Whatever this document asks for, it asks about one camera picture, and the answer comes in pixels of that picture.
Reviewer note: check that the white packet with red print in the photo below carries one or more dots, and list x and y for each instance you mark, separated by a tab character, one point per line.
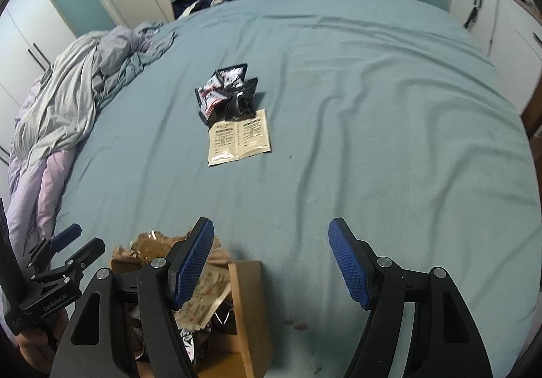
207	289

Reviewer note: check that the person's left hand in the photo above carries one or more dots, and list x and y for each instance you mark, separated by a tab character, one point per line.
36	348

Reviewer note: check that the pile of black snack packets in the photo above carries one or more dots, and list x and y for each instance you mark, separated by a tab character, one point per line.
228	102

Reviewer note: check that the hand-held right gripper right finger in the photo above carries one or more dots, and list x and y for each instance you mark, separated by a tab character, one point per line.
349	263

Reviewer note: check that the white cabinet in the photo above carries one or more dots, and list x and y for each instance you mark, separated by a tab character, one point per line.
504	30

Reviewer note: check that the white wardrobe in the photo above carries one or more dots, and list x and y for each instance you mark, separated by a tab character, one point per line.
25	43

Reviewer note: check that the beige printed packet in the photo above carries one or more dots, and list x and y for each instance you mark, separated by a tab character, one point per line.
224	145
254	132

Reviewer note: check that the silver packet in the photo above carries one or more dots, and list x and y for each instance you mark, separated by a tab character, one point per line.
192	344

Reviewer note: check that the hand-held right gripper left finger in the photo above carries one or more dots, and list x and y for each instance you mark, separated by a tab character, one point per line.
192	263

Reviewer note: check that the lilac blanket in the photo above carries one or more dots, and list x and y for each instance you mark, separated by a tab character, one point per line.
46	191

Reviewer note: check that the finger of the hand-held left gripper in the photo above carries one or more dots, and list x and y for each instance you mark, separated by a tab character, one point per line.
87	253
65	236

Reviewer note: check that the brown packet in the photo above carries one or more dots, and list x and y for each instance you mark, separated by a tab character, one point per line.
148	246

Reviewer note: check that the brown cardboard box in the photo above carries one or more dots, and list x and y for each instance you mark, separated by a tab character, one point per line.
245	318

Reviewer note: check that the brown wooden furniture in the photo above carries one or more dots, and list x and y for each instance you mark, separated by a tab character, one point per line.
534	119

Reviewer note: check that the grey duvet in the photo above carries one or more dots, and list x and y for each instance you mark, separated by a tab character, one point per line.
76	85

